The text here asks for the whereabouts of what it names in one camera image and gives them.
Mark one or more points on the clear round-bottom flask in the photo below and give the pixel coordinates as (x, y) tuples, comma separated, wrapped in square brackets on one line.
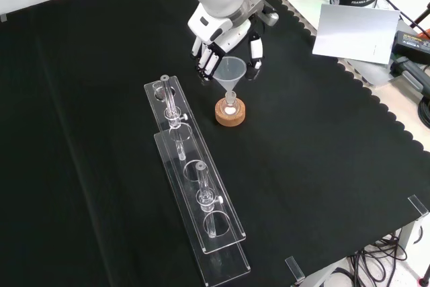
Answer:
[(236, 109)]

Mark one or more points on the clear plastic funnel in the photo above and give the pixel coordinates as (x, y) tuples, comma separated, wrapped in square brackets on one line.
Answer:
[(231, 72)]

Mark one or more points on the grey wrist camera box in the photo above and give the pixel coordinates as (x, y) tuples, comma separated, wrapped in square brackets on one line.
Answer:
[(270, 17)]

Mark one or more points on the black tripod leg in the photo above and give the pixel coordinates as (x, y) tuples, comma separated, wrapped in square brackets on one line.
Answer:
[(422, 14)]

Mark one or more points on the clear acrylic funnel stand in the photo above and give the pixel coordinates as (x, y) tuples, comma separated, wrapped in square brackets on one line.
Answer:
[(201, 179)]

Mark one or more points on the grey tape strip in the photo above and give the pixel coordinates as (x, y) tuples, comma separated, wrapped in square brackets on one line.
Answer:
[(3, 18)]

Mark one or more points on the pale board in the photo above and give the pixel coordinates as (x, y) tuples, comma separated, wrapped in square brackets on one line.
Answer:
[(356, 33)]

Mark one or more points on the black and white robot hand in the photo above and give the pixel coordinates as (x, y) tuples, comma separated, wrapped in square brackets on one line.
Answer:
[(218, 33)]

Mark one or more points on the black scalloped bench cloth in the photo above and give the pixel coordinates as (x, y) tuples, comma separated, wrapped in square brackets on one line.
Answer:
[(100, 132)]

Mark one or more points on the black power adapter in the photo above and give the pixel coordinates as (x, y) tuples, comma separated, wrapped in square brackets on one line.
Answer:
[(411, 43)]

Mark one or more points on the grey metal base plate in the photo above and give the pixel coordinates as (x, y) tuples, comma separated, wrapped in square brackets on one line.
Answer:
[(302, 1)]

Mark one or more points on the grey table leg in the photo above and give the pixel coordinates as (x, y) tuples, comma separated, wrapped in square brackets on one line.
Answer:
[(411, 233)]

